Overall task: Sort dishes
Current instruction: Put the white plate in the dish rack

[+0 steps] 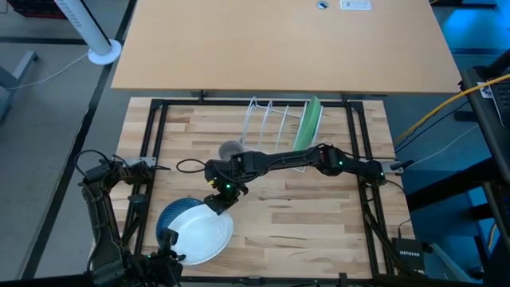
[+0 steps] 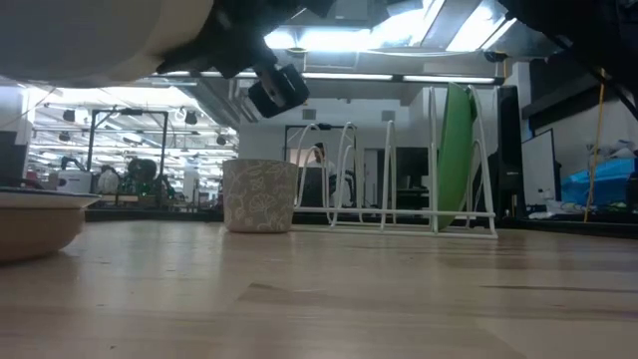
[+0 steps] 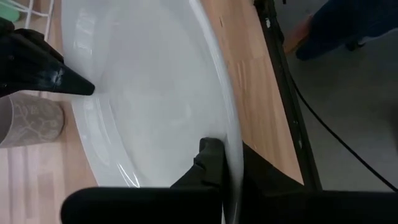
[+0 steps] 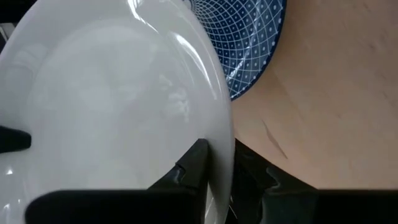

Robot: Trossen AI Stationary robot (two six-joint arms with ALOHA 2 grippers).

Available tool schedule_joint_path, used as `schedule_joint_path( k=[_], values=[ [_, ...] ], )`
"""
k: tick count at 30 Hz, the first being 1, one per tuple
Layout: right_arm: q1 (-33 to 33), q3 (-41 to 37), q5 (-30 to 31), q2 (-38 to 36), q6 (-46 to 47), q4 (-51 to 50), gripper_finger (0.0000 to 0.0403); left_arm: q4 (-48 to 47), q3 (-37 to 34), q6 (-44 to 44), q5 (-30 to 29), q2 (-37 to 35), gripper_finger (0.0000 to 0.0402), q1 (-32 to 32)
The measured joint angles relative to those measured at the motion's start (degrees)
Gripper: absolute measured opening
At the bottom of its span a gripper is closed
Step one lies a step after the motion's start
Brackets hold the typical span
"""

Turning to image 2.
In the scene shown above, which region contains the black pillar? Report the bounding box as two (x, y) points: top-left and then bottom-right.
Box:
(497, 84), (524, 218)

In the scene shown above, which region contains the green plate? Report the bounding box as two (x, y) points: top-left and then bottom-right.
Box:
(437, 82), (479, 231)

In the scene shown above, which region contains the white board black frame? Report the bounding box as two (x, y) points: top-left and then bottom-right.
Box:
(520, 128), (562, 208)

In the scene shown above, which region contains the blue tarp cover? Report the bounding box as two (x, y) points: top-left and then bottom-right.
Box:
(560, 158), (638, 208)

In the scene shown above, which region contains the blue spiral patterned plate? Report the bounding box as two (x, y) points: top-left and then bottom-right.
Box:
(0, 186), (101, 209)

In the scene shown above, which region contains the black metal frame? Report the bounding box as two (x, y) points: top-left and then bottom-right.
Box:
(284, 123), (358, 166)
(87, 107), (169, 169)

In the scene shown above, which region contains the black computer monitor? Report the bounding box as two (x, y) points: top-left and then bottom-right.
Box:
(298, 167), (330, 208)

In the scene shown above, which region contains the bright ceiling light panel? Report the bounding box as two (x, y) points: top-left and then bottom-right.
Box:
(263, 27), (375, 54)

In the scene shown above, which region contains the person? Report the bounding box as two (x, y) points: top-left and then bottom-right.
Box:
(306, 142), (345, 208)

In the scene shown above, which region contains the grey floral patterned cup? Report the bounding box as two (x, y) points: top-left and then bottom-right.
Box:
(221, 158), (299, 234)

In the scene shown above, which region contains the white appliance box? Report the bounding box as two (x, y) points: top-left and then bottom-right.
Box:
(55, 170), (94, 194)

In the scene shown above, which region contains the yellow hanging cable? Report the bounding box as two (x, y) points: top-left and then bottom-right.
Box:
(582, 67), (607, 223)

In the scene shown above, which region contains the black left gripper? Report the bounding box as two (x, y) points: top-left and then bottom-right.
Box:
(157, 0), (333, 79)

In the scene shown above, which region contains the dark shelf furniture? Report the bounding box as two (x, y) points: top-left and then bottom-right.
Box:
(396, 147), (434, 210)

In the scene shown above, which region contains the grey ceramic plate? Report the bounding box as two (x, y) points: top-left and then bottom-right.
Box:
(0, 0), (215, 84)

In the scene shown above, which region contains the white plastic bag pile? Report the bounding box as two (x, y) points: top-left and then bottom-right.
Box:
(592, 139), (638, 162)

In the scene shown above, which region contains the black table frame rail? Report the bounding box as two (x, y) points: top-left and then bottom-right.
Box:
(84, 207), (638, 240)

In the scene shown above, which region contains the dark equipment with green lights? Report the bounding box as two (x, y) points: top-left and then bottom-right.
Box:
(124, 158), (175, 200)

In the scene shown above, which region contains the white ceiling light tube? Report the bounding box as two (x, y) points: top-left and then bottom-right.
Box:
(300, 73), (395, 81)
(402, 75), (497, 84)

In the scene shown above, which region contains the long ceiling light strip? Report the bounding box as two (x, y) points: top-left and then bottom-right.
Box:
(446, 0), (519, 54)

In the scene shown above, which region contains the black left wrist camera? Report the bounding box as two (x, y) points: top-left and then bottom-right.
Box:
(247, 63), (311, 120)

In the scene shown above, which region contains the white wire dish rack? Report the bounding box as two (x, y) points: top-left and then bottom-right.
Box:
(293, 84), (499, 239)

